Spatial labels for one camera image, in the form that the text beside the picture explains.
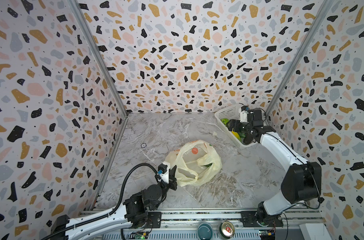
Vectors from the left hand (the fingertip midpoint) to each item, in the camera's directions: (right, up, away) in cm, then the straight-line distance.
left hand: (177, 166), depth 72 cm
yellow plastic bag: (+10, -1, +15) cm, 18 cm away
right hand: (+30, +23, +15) cm, 40 cm away
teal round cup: (+13, -30, -2) cm, 33 cm away
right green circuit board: (+44, -33, 0) cm, 54 cm away
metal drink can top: (+22, -24, -9) cm, 34 cm away
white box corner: (+63, -29, -4) cm, 69 cm away
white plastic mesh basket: (+38, +29, +45) cm, 66 cm away
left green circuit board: (-18, -32, -2) cm, 37 cm away
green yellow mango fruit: (+38, +13, +31) cm, 51 cm away
